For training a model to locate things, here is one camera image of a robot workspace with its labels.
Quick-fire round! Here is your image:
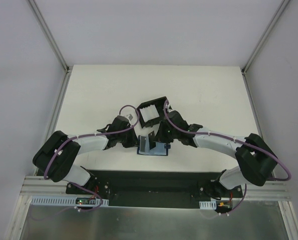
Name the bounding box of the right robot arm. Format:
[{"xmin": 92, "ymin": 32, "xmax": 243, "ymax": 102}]
[{"xmin": 155, "ymin": 110, "xmax": 277, "ymax": 199}]

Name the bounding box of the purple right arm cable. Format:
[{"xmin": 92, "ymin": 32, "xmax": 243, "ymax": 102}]
[{"xmin": 163, "ymin": 99, "xmax": 292, "ymax": 220}]

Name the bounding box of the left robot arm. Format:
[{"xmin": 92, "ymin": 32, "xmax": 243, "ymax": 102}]
[{"xmin": 33, "ymin": 114, "xmax": 138, "ymax": 195}]

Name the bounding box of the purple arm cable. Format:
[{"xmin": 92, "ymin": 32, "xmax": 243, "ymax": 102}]
[
  {"xmin": 30, "ymin": 104, "xmax": 141, "ymax": 222},
  {"xmin": 163, "ymin": 99, "xmax": 292, "ymax": 220}
]

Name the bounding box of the black card tray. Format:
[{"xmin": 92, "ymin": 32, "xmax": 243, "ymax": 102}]
[{"xmin": 137, "ymin": 96, "xmax": 167, "ymax": 128}]

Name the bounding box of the right aluminium frame post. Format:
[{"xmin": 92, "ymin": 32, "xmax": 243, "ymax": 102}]
[{"xmin": 241, "ymin": 0, "xmax": 291, "ymax": 75}]

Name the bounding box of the blue leather card holder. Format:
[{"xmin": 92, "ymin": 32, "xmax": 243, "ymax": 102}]
[{"xmin": 137, "ymin": 142, "xmax": 171, "ymax": 156}]

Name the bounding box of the white card stack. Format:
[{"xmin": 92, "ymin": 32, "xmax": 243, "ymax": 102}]
[{"xmin": 140, "ymin": 104, "xmax": 159, "ymax": 122}]

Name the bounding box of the aluminium frame post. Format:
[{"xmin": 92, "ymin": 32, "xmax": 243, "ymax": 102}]
[
  {"xmin": 26, "ymin": 0, "xmax": 70, "ymax": 73},
  {"xmin": 241, "ymin": 0, "xmax": 291, "ymax": 75}
]

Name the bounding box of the left white cable duct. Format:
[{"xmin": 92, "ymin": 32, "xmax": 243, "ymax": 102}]
[{"xmin": 31, "ymin": 196, "xmax": 109, "ymax": 208}]

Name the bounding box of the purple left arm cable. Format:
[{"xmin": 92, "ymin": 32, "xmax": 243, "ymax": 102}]
[{"xmin": 30, "ymin": 104, "xmax": 141, "ymax": 222}]

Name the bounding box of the aluminium front rail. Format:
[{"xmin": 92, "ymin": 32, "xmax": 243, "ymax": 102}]
[{"xmin": 20, "ymin": 176, "xmax": 291, "ymax": 202}]

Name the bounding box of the white cable duct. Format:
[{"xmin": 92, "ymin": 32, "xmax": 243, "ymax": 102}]
[
  {"xmin": 199, "ymin": 200, "xmax": 217, "ymax": 210},
  {"xmin": 31, "ymin": 196, "xmax": 109, "ymax": 208}
]

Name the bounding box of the right white cable duct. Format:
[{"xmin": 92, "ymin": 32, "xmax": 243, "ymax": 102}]
[{"xmin": 199, "ymin": 200, "xmax": 217, "ymax": 210}]

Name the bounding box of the left aluminium frame post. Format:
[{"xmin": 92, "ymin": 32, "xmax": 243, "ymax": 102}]
[{"xmin": 26, "ymin": 0, "xmax": 70, "ymax": 73}]

